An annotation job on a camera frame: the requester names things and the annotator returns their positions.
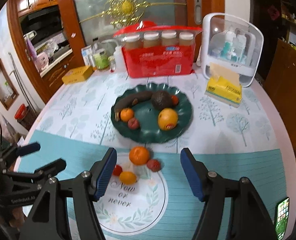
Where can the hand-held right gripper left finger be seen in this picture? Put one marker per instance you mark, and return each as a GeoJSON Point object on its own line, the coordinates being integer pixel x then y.
{"type": "Point", "coordinates": [104, 175]}

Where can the small dark red fruit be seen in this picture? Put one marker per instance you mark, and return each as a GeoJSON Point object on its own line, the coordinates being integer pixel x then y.
{"type": "Point", "coordinates": [154, 165]}
{"type": "Point", "coordinates": [133, 124]}

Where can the person's left hand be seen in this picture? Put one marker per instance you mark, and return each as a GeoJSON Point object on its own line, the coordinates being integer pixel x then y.
{"type": "Point", "coordinates": [17, 216]}

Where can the red plastic package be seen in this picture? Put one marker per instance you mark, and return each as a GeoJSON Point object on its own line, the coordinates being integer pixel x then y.
{"type": "Point", "coordinates": [158, 65]}

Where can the small yellow-orange citrus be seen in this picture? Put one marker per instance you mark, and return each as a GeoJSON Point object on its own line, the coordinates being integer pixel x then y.
{"type": "Point", "coordinates": [128, 177]}

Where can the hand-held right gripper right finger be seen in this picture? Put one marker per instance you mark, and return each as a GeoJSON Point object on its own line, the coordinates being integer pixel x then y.
{"type": "Point", "coordinates": [193, 175]}

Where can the small metal can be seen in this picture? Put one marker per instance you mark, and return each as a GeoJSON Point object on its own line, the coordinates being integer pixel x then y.
{"type": "Point", "coordinates": [93, 61]}

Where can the gold door ornament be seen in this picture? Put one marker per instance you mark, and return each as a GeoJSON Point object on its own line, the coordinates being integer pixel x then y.
{"type": "Point", "coordinates": [126, 6]}

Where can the wooden cabinet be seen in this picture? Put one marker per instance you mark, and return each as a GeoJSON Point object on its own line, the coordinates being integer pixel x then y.
{"type": "Point", "coordinates": [287, 92]}

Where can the red cherry tomato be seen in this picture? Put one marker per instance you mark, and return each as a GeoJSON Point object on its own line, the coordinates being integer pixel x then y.
{"type": "Point", "coordinates": [175, 100]}
{"type": "Point", "coordinates": [117, 170]}

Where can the yellow cardboard box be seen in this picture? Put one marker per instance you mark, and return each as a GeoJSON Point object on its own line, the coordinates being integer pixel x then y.
{"type": "Point", "coordinates": [77, 75]}

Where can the white printed round plate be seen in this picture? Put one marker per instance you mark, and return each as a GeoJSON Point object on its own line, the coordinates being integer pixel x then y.
{"type": "Point", "coordinates": [138, 205]}

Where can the large yellow-orange orange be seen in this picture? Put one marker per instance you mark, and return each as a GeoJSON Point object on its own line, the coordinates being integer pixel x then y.
{"type": "Point", "coordinates": [168, 119]}

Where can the small glass jar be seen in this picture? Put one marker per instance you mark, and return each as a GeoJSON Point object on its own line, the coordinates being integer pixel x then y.
{"type": "Point", "coordinates": [112, 63]}

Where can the tangerine with stem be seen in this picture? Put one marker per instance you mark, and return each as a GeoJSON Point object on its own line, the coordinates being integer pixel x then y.
{"type": "Point", "coordinates": [127, 114]}

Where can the white cosmetics organiser box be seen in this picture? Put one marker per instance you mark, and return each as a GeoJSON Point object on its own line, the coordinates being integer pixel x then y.
{"type": "Point", "coordinates": [205, 42]}

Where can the teal striped table mat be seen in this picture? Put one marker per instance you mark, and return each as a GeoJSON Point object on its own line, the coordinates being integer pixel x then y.
{"type": "Point", "coordinates": [225, 165]}

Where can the smartphone with lit screen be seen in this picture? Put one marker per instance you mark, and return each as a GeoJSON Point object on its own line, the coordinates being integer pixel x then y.
{"type": "Point", "coordinates": [282, 217]}

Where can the dark avocado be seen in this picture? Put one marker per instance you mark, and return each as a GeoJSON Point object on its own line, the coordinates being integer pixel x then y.
{"type": "Point", "coordinates": [161, 100]}

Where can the dark green scalloped plate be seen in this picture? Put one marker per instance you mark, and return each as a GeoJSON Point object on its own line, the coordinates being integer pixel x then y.
{"type": "Point", "coordinates": [148, 127]}

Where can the white squeeze bottle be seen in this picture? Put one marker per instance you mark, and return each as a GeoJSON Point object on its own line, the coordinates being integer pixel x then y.
{"type": "Point", "coordinates": [118, 57]}

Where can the green label glass bottle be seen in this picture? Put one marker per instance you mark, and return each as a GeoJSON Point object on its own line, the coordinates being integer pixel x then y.
{"type": "Point", "coordinates": [101, 60]}

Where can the wooden framed picture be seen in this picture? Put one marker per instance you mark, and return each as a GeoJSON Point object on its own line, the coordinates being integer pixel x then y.
{"type": "Point", "coordinates": [3, 85]}

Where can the blue and white carton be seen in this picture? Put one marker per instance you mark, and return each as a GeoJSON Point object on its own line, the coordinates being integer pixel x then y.
{"type": "Point", "coordinates": [86, 56]}

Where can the round orange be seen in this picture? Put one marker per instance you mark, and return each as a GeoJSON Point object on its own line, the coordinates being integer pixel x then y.
{"type": "Point", "coordinates": [139, 155]}

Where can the overripe dark banana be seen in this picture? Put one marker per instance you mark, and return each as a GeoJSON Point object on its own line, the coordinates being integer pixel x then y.
{"type": "Point", "coordinates": [143, 97]}

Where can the red lid container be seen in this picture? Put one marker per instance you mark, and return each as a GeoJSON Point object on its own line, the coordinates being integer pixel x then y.
{"type": "Point", "coordinates": [20, 111]}

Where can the jar with white lid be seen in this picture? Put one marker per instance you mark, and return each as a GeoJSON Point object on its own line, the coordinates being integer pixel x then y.
{"type": "Point", "coordinates": [186, 39]}
{"type": "Point", "coordinates": [133, 42]}
{"type": "Point", "coordinates": [151, 40]}
{"type": "Point", "coordinates": [169, 39]}

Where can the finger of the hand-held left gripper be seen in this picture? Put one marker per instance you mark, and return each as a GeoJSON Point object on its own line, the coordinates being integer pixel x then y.
{"type": "Point", "coordinates": [29, 148]}
{"type": "Point", "coordinates": [48, 167]}

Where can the yellow tissue pack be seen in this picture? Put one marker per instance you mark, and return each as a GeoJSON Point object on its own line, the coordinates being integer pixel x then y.
{"type": "Point", "coordinates": [223, 90]}

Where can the teal cosmetics bottle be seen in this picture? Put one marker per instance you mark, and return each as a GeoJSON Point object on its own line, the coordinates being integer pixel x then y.
{"type": "Point", "coordinates": [227, 49]}

